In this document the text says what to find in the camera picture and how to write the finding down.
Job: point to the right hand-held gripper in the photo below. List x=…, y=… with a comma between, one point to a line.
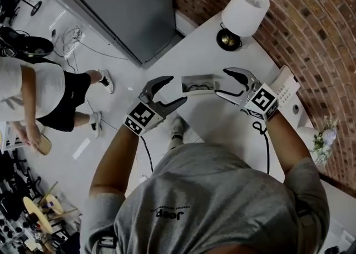
x=261, y=101

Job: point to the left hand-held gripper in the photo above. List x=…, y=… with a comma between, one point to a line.
x=143, y=117

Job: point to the small white rectangular box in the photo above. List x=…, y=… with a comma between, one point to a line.
x=200, y=92

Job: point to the person's left forearm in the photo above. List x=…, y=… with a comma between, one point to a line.
x=111, y=161

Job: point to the person's right forearm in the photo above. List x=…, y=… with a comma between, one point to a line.
x=286, y=147

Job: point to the person's white shoe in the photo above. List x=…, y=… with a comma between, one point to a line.
x=178, y=126

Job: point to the white table with drawers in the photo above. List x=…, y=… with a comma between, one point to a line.
x=222, y=124

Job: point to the person's leg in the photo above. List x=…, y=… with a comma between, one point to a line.
x=176, y=142

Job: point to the white shade table lamp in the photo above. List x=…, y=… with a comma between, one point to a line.
x=244, y=10

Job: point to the white vase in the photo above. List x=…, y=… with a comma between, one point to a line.
x=306, y=136

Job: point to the pale flower bouquet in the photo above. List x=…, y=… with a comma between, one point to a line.
x=325, y=138

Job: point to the white power strip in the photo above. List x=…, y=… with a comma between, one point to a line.
x=78, y=33

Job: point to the person's gray t-shirt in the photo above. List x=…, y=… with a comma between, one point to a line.
x=208, y=205

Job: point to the black power adapter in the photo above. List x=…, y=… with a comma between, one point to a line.
x=53, y=33

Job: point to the tan wooden board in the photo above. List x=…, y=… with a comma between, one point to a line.
x=44, y=144

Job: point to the round wooden stool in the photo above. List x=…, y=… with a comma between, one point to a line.
x=54, y=204
x=36, y=214

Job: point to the white work table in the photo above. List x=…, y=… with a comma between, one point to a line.
x=8, y=136

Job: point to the black office chair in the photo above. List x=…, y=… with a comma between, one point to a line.
x=16, y=180

